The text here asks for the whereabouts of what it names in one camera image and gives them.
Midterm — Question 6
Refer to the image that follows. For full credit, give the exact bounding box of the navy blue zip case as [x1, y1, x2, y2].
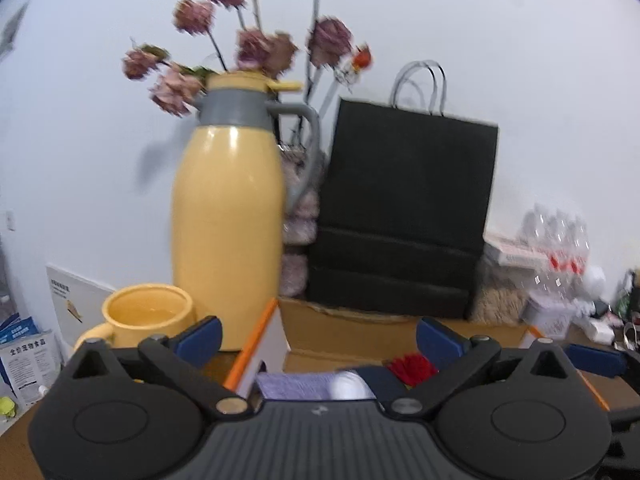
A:
[352, 366, 401, 401]

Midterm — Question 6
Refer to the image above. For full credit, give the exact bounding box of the black upright gadget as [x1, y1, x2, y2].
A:
[620, 270, 640, 321]

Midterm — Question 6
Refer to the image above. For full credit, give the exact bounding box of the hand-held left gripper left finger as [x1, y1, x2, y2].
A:
[70, 316, 253, 416]

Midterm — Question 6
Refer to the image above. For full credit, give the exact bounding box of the fuzzy pink purple vase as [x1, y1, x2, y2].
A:
[279, 147, 322, 298]

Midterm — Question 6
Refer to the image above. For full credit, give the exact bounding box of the black paper bag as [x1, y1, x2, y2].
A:
[306, 60, 500, 321]

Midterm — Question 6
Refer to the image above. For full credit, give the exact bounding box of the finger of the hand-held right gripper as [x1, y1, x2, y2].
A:
[567, 344, 628, 377]
[606, 406, 640, 433]

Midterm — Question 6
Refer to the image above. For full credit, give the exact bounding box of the red cardboard box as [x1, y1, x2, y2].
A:
[222, 296, 611, 411]

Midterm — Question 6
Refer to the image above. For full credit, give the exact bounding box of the purple fabric pouch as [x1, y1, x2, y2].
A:
[256, 371, 341, 402]

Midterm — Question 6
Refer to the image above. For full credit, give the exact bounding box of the tangle of white cables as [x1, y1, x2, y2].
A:
[612, 320, 640, 352]

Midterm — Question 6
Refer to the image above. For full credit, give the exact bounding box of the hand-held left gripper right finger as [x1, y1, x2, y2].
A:
[390, 317, 581, 418]

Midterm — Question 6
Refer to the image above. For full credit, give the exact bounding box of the dried rose bouquet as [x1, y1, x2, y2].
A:
[122, 0, 373, 147]

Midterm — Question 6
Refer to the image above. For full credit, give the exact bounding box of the clear container with seeds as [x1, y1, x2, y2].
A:
[470, 232, 546, 326]

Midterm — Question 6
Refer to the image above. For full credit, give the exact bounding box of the yellow ceramic mug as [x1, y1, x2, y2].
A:
[74, 283, 197, 351]

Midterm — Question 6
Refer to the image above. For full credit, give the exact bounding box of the red orange tassel charm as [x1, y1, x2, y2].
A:
[387, 353, 438, 388]

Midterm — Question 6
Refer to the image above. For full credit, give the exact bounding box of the white charger adapter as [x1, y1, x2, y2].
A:
[587, 317, 618, 343]

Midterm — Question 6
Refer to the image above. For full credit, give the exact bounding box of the yellow thermos jug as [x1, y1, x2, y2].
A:
[170, 71, 321, 353]

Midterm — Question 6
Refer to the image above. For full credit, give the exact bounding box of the white printed paper leaflet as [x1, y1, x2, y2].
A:
[0, 330, 63, 406]

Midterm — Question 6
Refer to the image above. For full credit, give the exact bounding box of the clear water bottle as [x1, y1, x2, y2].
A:
[522, 204, 553, 261]
[565, 217, 592, 286]
[542, 212, 573, 291]

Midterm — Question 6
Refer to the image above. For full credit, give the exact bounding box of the blue white paper leaflet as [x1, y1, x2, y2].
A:
[0, 315, 38, 346]

